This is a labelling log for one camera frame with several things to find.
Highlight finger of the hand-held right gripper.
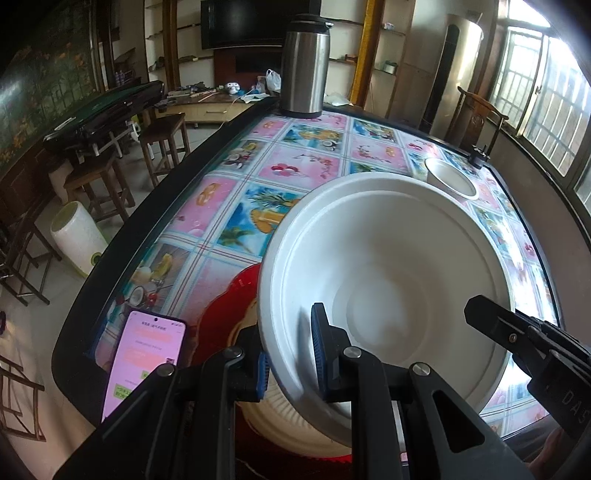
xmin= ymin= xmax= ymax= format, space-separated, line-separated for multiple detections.
xmin=464 ymin=294 xmax=551 ymax=376
xmin=517 ymin=309 xmax=591 ymax=361

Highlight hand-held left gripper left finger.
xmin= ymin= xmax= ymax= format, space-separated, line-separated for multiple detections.
xmin=99 ymin=324 xmax=271 ymax=480

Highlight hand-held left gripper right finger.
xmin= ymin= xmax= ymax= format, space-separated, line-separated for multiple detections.
xmin=310 ymin=302 xmax=532 ymax=480

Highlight cream ribbed plastic bowl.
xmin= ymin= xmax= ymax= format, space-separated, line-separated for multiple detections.
xmin=238 ymin=383 xmax=354 ymax=457

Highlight large red scalloped plate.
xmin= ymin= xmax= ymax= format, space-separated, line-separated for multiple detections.
xmin=189 ymin=265 xmax=402 ymax=480

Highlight white disposable bowl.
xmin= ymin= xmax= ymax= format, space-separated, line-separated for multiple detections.
xmin=424 ymin=157 xmax=480 ymax=200
xmin=257 ymin=172 xmax=516 ymax=445

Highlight person's right hand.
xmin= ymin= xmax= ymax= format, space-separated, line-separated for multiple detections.
xmin=527 ymin=426 xmax=567 ymax=480

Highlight pink screen smartphone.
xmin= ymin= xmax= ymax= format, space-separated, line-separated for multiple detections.
xmin=101 ymin=309 xmax=188 ymax=424

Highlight small black device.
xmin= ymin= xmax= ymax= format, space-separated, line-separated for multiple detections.
xmin=468 ymin=143 xmax=491 ymax=168

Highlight fruit print tablecloth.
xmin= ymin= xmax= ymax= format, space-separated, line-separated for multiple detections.
xmin=95 ymin=113 xmax=557 ymax=435

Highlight black rimmed dining table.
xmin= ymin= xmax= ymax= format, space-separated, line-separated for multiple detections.
xmin=51 ymin=99 xmax=570 ymax=480

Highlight wooden armchair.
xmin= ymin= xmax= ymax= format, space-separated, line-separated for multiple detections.
xmin=445 ymin=85 xmax=509 ymax=151

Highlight wooden lattice chair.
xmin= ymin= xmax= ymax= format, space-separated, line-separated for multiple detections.
xmin=0 ymin=354 xmax=47 ymax=442

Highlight barred window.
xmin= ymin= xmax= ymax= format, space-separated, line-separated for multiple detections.
xmin=488 ymin=0 xmax=591 ymax=205

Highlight standing air conditioner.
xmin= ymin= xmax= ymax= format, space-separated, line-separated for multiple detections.
xmin=422 ymin=13 xmax=486 ymax=140

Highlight wooden stool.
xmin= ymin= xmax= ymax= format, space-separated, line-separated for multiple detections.
xmin=63 ymin=154 xmax=136 ymax=223
xmin=138 ymin=113 xmax=191 ymax=188

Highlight dark folding chair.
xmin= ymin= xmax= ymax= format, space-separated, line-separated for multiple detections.
xmin=0 ymin=216 xmax=64 ymax=306

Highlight stainless steel thermos jug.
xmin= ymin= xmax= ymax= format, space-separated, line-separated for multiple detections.
xmin=280 ymin=13 xmax=334 ymax=119

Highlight green mahjong table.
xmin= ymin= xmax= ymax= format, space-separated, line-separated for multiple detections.
xmin=43 ymin=80 xmax=166 ymax=154

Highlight black flat screen television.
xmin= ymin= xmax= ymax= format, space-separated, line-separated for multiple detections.
xmin=200 ymin=0 xmax=322 ymax=51

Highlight wooden wall shelves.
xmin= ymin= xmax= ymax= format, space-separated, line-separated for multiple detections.
xmin=323 ymin=17 xmax=408 ymax=78

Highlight flower wall mural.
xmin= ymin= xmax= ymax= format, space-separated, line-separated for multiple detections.
xmin=0 ymin=8 xmax=101 ymax=172

